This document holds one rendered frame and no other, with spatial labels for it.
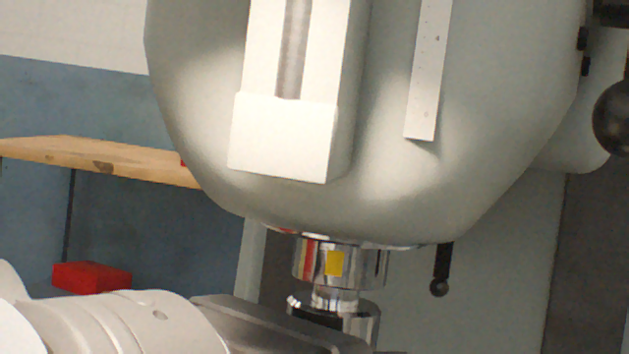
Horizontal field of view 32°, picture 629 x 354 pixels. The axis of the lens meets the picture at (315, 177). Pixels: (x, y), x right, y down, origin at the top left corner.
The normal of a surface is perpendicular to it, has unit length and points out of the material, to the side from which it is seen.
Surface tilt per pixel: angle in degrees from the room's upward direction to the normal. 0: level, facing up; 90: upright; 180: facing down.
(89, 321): 24
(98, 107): 90
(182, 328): 34
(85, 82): 90
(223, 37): 90
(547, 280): 90
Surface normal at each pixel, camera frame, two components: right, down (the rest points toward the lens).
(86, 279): -0.58, 0.01
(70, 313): 0.29, -0.93
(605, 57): 0.20, 0.13
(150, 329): 0.53, -0.73
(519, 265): -0.26, 0.07
